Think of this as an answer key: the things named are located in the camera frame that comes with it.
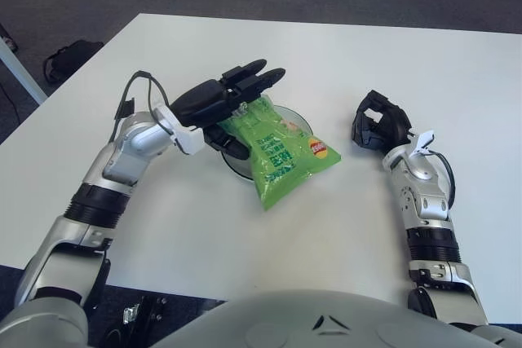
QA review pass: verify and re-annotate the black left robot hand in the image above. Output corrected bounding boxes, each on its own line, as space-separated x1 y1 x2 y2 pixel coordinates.
157 59 288 161

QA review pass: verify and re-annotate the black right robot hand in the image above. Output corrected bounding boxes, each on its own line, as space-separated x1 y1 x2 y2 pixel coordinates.
351 89 436 159

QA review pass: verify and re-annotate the green snack bag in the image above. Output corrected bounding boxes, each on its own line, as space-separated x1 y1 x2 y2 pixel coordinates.
215 94 342 212

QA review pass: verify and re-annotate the white plate with black rim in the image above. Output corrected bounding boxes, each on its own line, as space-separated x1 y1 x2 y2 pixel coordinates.
222 105 312 184

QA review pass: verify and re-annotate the black backpack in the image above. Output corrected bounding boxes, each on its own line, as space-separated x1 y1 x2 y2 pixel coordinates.
42 39 105 85

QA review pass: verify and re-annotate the white table leg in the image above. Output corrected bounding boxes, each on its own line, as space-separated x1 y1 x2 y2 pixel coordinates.
0 51 48 105

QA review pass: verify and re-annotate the grey robot torso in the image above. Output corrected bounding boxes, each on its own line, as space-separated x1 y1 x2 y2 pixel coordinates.
150 289 522 348

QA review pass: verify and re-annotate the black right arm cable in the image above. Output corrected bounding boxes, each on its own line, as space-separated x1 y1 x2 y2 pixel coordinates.
423 151 456 214

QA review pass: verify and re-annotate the silver metal bracket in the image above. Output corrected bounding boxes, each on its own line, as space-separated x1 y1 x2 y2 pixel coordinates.
121 304 141 324

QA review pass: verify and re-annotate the black metal frame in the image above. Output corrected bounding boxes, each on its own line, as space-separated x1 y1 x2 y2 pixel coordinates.
101 294 169 348

